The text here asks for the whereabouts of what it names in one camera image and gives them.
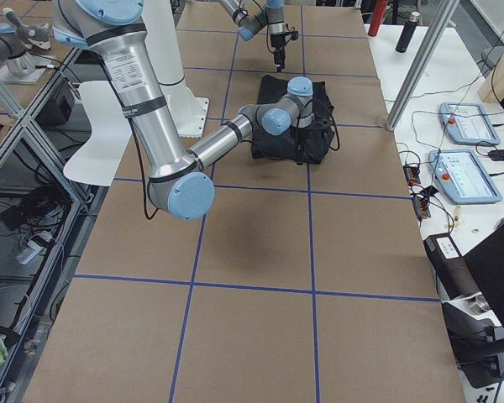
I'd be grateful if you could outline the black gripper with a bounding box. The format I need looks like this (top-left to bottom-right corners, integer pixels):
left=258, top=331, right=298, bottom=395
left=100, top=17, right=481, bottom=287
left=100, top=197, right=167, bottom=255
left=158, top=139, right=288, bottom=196
left=294, top=118, right=333, bottom=165
left=270, top=32, right=286, bottom=72

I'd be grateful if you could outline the black graphic t-shirt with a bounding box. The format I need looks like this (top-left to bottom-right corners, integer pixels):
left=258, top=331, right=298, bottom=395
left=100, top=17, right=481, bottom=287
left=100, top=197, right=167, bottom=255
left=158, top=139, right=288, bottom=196
left=250, top=81, right=340, bottom=165

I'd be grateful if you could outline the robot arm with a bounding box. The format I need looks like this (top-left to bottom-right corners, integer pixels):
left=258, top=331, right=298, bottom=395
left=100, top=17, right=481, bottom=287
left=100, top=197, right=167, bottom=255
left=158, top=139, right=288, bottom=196
left=218, top=0, right=298, bottom=72
left=53, top=1, right=339, bottom=221

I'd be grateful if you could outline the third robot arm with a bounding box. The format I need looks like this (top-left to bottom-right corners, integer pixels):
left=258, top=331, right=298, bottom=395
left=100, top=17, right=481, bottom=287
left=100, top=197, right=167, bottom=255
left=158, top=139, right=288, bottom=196
left=0, top=8, right=51, bottom=85

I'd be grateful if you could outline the red bottle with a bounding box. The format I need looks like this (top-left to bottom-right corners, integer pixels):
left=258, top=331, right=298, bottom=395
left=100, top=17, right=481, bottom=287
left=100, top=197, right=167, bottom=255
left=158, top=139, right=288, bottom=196
left=367, top=0, right=388, bottom=37

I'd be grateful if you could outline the orange black connector strip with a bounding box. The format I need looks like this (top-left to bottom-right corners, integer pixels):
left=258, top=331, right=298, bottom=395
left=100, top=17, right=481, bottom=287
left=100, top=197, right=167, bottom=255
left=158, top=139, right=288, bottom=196
left=402, top=165, right=421, bottom=186

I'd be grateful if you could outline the black water bottle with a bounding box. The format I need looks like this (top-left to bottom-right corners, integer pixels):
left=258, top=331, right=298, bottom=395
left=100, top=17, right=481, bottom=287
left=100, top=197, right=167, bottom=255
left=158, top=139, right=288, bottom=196
left=395, top=11, right=420, bottom=53

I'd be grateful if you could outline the near teach pendant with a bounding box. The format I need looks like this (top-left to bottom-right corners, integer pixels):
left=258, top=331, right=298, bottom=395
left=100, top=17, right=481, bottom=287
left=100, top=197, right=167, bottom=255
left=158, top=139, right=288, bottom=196
left=428, top=149, right=502, bottom=205

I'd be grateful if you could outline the teach pendant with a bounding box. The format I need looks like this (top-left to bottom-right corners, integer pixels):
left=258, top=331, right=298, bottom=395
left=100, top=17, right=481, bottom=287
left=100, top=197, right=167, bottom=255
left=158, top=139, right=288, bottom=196
left=438, top=102, right=501, bottom=145
left=428, top=149, right=502, bottom=205

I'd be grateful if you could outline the far teach pendant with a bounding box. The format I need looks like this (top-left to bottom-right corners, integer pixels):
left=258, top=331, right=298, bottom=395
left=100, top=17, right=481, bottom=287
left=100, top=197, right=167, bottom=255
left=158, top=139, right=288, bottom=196
left=438, top=102, right=501, bottom=145

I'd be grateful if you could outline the white plastic chair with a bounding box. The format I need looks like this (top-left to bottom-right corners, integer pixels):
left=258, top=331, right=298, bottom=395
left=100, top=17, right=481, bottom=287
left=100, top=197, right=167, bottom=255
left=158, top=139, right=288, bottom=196
left=63, top=81, right=131, bottom=186

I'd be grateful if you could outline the black box with label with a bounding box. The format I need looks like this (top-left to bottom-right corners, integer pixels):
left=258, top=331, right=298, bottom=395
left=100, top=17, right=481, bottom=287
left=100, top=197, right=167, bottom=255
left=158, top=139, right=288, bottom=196
left=423, top=233, right=480, bottom=299

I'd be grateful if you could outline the black office chair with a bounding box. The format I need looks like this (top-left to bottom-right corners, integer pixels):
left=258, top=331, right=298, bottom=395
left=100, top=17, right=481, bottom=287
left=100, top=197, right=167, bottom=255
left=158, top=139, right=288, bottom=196
left=442, top=223, right=504, bottom=388

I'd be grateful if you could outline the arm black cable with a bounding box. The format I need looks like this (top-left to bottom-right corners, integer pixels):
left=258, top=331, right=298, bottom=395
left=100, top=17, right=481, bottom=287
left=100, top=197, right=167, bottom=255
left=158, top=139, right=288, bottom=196
left=234, top=0, right=274, bottom=55
left=129, top=117, right=160, bottom=221

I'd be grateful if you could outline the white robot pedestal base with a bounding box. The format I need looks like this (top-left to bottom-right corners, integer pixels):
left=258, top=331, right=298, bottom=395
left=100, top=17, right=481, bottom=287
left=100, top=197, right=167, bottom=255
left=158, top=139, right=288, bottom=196
left=142, top=0, right=209, bottom=138

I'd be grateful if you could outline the aluminium frame post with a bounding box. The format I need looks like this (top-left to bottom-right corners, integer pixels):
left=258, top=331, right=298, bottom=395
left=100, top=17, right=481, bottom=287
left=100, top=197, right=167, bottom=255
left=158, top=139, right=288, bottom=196
left=386, top=0, right=459, bottom=131

